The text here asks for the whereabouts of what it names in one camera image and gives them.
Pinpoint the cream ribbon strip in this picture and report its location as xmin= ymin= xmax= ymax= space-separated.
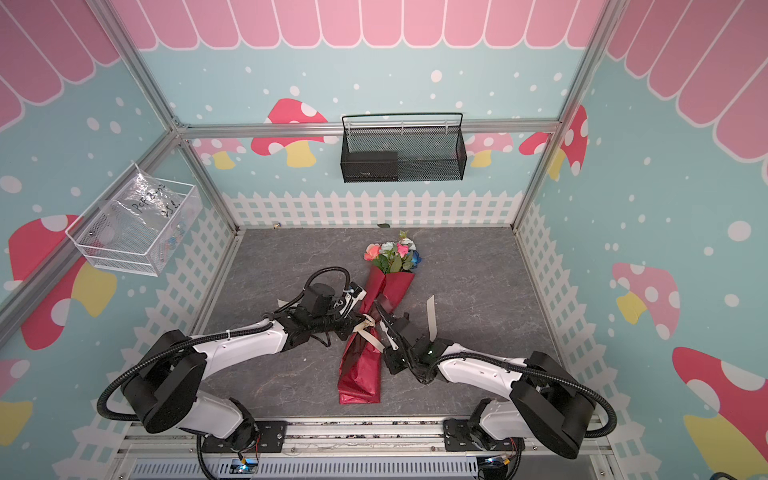
xmin=354 ymin=296 xmax=438 ymax=353

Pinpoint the dark red wrapping paper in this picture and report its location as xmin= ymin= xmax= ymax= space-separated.
xmin=337 ymin=265 xmax=415 ymax=405

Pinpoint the pink orange fake rose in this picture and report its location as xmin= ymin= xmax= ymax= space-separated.
xmin=364 ymin=244 xmax=381 ymax=261

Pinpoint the light blue fake flower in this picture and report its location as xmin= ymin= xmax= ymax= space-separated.
xmin=373 ymin=231 xmax=418 ymax=274

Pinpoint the dark blue fake rose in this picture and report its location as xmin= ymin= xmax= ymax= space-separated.
xmin=411 ymin=250 xmax=421 ymax=269

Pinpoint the small pink fake rose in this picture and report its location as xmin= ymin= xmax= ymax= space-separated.
xmin=397 ymin=243 xmax=410 ymax=258

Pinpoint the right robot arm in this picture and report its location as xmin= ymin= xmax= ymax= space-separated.
xmin=373 ymin=297 xmax=618 ymax=459

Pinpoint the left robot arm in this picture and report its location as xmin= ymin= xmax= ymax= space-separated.
xmin=96 ymin=283 xmax=366 ymax=451

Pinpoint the black box in basket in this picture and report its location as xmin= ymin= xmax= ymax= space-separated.
xmin=341 ymin=151 xmax=399 ymax=183

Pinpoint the clear plastic bag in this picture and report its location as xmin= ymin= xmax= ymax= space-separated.
xmin=97 ymin=169 xmax=183 ymax=253

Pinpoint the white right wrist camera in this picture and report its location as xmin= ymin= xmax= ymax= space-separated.
xmin=381 ymin=320 xmax=399 ymax=351

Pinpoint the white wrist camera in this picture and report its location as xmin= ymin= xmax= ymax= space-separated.
xmin=381 ymin=320 xmax=399 ymax=351
xmin=343 ymin=282 xmax=367 ymax=309

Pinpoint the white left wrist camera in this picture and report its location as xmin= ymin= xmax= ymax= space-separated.
xmin=343 ymin=282 xmax=367 ymax=309

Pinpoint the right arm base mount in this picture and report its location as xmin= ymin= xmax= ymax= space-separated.
xmin=442 ymin=418 xmax=525 ymax=452

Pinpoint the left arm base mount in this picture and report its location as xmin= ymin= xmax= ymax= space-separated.
xmin=202 ymin=419 xmax=288 ymax=453

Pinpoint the black wire mesh basket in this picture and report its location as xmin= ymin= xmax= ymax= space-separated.
xmin=341 ymin=112 xmax=468 ymax=182

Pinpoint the white wire basket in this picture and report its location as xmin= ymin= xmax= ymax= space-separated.
xmin=65 ymin=165 xmax=203 ymax=277

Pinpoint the aluminium corner frame post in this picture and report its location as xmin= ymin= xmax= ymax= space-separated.
xmin=87 ymin=1 xmax=239 ymax=234

